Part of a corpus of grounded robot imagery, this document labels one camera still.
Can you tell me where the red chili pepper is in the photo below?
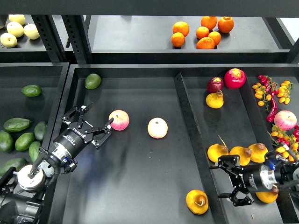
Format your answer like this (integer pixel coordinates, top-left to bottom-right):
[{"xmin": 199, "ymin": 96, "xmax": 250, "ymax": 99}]
[{"xmin": 266, "ymin": 98, "xmax": 278, "ymax": 122}]

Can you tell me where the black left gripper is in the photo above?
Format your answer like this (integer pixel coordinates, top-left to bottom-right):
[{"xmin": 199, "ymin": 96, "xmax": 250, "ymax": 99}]
[{"xmin": 53, "ymin": 102, "xmax": 114, "ymax": 158}]

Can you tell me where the pale yellow pear middle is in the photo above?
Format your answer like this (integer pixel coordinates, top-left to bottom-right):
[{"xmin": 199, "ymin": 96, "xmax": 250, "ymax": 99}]
[{"xmin": 7, "ymin": 21, "xmax": 24, "ymax": 38}]

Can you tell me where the black metal shelf frame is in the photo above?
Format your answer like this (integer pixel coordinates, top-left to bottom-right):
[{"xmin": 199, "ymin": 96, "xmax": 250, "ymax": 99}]
[{"xmin": 0, "ymin": 0, "xmax": 299, "ymax": 64}]

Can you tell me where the pale yellow pear right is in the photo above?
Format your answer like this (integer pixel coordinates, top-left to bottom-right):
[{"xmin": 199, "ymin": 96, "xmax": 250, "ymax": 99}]
[{"xmin": 24, "ymin": 24, "xmax": 40, "ymax": 40}]

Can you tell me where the orange back left lower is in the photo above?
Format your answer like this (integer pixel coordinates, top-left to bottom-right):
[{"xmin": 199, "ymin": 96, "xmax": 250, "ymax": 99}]
[{"xmin": 171, "ymin": 32, "xmax": 185, "ymax": 48}]

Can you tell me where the pale yellow pear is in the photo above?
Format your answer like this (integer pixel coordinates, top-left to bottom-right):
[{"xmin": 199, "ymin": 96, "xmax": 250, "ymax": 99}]
[
  {"xmin": 8, "ymin": 14, "xmax": 26, "ymax": 26},
  {"xmin": 24, "ymin": 24, "xmax": 40, "ymax": 40},
  {"xmin": 7, "ymin": 21, "xmax": 24, "ymax": 38},
  {"xmin": 0, "ymin": 33, "xmax": 17, "ymax": 48}
]

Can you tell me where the yellow pear tray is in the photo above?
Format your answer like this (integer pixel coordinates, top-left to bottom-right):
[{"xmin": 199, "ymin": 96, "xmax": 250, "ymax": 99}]
[
  {"xmin": 249, "ymin": 143, "xmax": 268, "ymax": 163},
  {"xmin": 256, "ymin": 185, "xmax": 279, "ymax": 203},
  {"xmin": 207, "ymin": 135, "xmax": 229, "ymax": 162},
  {"xmin": 229, "ymin": 146, "xmax": 251, "ymax": 166}
]

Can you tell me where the yellow pear right tray middle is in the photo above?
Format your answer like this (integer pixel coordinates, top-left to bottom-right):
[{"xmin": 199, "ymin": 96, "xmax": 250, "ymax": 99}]
[{"xmin": 229, "ymin": 146, "xmax": 251, "ymax": 166}]

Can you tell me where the dark red apple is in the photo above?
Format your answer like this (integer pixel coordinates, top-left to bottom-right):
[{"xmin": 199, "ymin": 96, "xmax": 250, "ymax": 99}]
[{"xmin": 206, "ymin": 77, "xmax": 224, "ymax": 93}]

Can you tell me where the yellow pear right tray left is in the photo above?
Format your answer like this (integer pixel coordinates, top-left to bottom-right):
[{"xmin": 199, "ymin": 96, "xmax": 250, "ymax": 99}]
[{"xmin": 207, "ymin": 135, "xmax": 229, "ymax": 162}]

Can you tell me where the dark avocado by tray wall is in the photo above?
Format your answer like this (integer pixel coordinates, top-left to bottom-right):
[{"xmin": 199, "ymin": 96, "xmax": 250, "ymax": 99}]
[{"xmin": 34, "ymin": 121, "xmax": 47, "ymax": 141}]

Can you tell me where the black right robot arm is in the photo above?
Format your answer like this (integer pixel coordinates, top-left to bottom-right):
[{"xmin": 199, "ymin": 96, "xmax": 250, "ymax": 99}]
[{"xmin": 209, "ymin": 143, "xmax": 299, "ymax": 207}]

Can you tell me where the pink apple left centre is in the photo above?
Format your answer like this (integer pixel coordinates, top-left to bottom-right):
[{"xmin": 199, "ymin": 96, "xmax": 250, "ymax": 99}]
[{"xmin": 108, "ymin": 110, "xmax": 129, "ymax": 131}]

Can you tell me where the orange back left upper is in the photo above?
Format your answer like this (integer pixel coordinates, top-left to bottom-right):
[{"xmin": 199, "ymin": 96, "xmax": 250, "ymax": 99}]
[{"xmin": 172, "ymin": 21, "xmax": 190, "ymax": 37}]

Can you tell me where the black centre tray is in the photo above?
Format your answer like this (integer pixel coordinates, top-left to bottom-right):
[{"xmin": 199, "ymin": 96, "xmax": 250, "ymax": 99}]
[{"xmin": 48, "ymin": 65, "xmax": 299, "ymax": 224}]

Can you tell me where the dark green long avocado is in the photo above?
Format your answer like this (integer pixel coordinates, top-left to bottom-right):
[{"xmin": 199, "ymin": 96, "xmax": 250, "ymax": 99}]
[{"xmin": 3, "ymin": 118, "xmax": 31, "ymax": 132}]

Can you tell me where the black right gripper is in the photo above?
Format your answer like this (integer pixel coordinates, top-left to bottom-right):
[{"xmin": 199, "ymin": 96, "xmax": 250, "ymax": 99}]
[{"xmin": 209, "ymin": 154, "xmax": 275, "ymax": 207}]

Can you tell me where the green avocado left tray top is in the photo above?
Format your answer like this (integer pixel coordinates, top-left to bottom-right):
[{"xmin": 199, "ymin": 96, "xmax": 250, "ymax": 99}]
[{"xmin": 21, "ymin": 84, "xmax": 42, "ymax": 97}]

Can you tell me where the cherry tomato bunch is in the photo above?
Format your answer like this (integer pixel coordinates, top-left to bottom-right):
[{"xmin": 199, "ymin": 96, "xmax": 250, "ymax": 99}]
[
  {"xmin": 252, "ymin": 75, "xmax": 293, "ymax": 112},
  {"xmin": 268, "ymin": 125, "xmax": 299, "ymax": 161}
]

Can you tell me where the green avocado tray corner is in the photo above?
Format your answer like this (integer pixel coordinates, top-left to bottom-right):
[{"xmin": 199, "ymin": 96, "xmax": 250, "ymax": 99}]
[{"xmin": 85, "ymin": 73, "xmax": 101, "ymax": 90}]

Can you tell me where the pink apple far right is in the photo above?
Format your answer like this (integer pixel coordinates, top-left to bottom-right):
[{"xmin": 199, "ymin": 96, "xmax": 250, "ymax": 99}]
[{"xmin": 274, "ymin": 110, "xmax": 297, "ymax": 131}]

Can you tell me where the dark avocado left edge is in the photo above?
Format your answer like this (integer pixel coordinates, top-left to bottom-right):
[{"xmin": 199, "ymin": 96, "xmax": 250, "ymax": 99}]
[{"xmin": 0, "ymin": 131, "xmax": 14, "ymax": 153}]

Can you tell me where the orange back right lower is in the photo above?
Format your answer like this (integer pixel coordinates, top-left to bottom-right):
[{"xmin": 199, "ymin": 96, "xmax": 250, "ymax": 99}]
[{"xmin": 208, "ymin": 31, "xmax": 221, "ymax": 46}]

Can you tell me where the upper cherry tomato bunch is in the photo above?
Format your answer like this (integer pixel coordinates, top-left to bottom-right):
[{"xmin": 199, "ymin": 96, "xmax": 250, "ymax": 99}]
[{"xmin": 252, "ymin": 75, "xmax": 293, "ymax": 112}]

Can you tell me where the pale yellow pear front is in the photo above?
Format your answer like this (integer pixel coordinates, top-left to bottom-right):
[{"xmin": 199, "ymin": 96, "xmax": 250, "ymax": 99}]
[{"xmin": 0, "ymin": 33, "xmax": 17, "ymax": 48}]

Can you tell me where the dark avocado bottom left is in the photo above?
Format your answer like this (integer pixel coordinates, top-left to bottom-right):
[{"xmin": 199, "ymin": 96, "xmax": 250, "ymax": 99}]
[{"xmin": 0, "ymin": 158, "xmax": 28, "ymax": 176}]

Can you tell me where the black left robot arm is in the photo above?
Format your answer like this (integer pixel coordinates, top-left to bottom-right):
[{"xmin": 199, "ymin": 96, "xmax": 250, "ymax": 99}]
[{"xmin": 0, "ymin": 104, "xmax": 114, "ymax": 224}]

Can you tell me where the black tray divider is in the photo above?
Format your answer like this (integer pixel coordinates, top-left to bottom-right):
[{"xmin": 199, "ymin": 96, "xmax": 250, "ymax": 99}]
[{"xmin": 173, "ymin": 72, "xmax": 228, "ymax": 224}]

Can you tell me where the yellow pear right tray bottom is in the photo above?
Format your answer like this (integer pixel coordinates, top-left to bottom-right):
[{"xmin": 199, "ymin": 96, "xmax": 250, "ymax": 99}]
[{"xmin": 256, "ymin": 185, "xmax": 279, "ymax": 203}]

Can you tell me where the pale yellow pear top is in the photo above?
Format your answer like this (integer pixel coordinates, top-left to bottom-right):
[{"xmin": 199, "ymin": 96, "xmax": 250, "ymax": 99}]
[{"xmin": 8, "ymin": 14, "xmax": 26, "ymax": 26}]

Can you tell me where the lower cherry tomato bunch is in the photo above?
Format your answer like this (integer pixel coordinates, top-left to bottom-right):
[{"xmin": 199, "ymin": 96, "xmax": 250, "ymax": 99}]
[{"xmin": 268, "ymin": 125, "xmax": 299, "ymax": 161}]

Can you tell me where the pale pink apple centre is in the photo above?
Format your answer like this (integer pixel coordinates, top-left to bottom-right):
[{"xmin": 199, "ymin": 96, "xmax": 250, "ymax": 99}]
[{"xmin": 147, "ymin": 118, "xmax": 168, "ymax": 139}]

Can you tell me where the orange back front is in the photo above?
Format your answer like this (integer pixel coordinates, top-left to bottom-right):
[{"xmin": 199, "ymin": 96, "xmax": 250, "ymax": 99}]
[{"xmin": 196, "ymin": 37, "xmax": 215, "ymax": 49}]

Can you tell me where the bright red apple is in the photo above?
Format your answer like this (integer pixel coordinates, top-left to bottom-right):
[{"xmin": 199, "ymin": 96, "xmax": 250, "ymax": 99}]
[{"xmin": 224, "ymin": 68, "xmax": 247, "ymax": 89}]

